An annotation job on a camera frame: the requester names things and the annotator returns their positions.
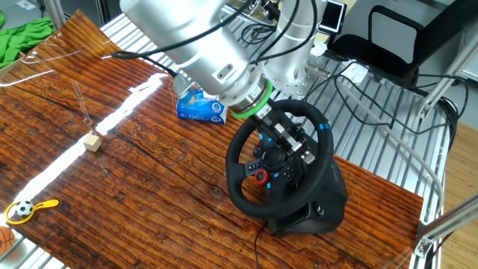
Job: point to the black racing steering wheel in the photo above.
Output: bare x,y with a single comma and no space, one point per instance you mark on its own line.
233,168

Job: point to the white paper card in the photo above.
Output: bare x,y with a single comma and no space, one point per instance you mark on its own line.
26,5

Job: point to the blue tissue pack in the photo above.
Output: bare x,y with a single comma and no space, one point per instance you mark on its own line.
205,112

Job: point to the black office chair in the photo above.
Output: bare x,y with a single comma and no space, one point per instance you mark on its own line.
440,37

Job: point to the wood grain table mat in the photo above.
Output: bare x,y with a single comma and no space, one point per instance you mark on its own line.
149,187

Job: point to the crumpled white tissue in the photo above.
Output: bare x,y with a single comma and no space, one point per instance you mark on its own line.
356,71
318,49

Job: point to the white framed phone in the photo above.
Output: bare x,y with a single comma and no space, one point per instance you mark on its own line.
334,16

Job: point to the aluminium frame strut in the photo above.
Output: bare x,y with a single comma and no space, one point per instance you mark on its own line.
444,82
448,220

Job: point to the small wooden cube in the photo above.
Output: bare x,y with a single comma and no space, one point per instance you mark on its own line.
92,143

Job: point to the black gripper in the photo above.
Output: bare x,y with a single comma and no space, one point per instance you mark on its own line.
270,125

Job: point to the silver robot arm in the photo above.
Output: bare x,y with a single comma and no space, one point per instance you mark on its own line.
194,45

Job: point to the black steering wheel base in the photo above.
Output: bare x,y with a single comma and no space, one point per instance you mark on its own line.
328,201

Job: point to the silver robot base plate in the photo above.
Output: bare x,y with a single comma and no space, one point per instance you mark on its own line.
298,89

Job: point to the tiny soccer ball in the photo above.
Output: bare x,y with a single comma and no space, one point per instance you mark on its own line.
24,208

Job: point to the aluminium frame post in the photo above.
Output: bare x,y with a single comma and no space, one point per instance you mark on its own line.
56,13

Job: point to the green cloth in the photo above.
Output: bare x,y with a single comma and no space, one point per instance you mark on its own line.
22,37

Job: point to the small orange basketball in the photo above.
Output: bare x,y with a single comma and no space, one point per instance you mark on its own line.
5,241

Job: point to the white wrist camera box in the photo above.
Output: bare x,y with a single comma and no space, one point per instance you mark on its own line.
185,91

